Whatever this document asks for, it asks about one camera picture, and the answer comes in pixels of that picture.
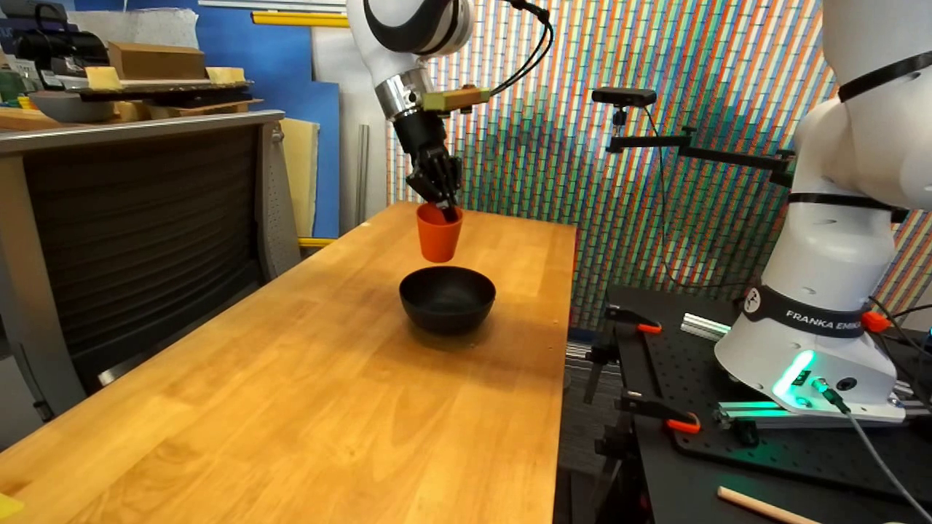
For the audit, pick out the orange handled clamp upper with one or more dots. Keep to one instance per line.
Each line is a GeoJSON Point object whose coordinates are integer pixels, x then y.
{"type": "Point", "coordinates": [640, 322]}

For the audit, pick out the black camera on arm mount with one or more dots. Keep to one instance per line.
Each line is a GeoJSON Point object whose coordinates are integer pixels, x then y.
{"type": "Point", "coordinates": [779, 167]}

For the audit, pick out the orange handled clamp lower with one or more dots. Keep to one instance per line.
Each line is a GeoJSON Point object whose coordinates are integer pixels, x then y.
{"type": "Point", "coordinates": [670, 416]}

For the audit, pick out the orange plastic cup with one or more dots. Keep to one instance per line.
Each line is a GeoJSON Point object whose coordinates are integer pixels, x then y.
{"type": "Point", "coordinates": [437, 231]}

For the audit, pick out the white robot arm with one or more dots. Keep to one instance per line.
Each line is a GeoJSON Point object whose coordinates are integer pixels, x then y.
{"type": "Point", "coordinates": [861, 154]}

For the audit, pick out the grey cabinet desk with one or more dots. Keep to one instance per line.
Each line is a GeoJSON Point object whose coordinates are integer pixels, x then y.
{"type": "Point", "coordinates": [120, 237]}

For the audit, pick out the clutter stack on cabinet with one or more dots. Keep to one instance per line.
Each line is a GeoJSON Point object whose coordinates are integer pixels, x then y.
{"type": "Point", "coordinates": [78, 76]}

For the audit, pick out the wooden stick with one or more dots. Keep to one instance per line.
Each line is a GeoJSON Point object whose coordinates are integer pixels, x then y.
{"type": "Point", "coordinates": [761, 506]}

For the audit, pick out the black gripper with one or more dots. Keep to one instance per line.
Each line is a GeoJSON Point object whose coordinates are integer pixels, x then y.
{"type": "Point", "coordinates": [434, 173]}

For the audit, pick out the orange handled clamp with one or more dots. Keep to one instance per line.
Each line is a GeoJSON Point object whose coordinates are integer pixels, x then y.
{"type": "Point", "coordinates": [640, 322]}
{"type": "Point", "coordinates": [670, 416]}

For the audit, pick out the black bowl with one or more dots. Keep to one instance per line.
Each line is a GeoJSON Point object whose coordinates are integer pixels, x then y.
{"type": "Point", "coordinates": [446, 301]}

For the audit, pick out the black optical breadboard table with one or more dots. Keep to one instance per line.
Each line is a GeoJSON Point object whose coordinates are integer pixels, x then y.
{"type": "Point", "coordinates": [823, 473]}

